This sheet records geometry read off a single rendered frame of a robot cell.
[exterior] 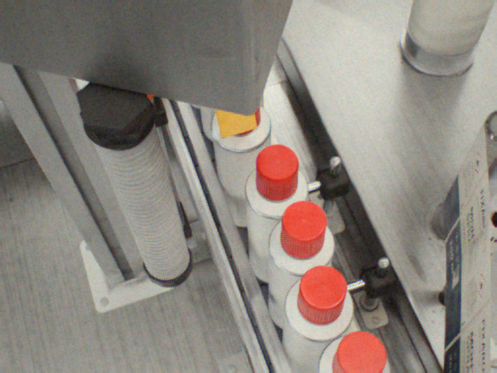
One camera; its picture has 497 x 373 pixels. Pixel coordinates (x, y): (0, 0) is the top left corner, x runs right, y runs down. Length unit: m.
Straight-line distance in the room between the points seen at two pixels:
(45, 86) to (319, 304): 0.23
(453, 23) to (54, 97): 0.46
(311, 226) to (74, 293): 0.35
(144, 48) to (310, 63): 0.56
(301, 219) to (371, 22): 0.43
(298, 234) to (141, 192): 0.17
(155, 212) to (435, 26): 0.48
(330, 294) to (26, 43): 0.27
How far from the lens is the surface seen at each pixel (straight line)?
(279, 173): 0.52
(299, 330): 0.52
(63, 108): 0.48
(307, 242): 0.50
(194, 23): 0.26
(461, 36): 0.80
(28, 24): 0.31
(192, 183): 0.76
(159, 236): 0.42
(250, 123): 0.56
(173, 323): 0.75
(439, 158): 0.79
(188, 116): 0.70
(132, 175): 0.35
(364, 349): 0.48
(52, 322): 0.78
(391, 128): 0.80
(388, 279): 0.67
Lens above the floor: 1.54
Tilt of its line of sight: 62 degrees down
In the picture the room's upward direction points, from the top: 3 degrees counter-clockwise
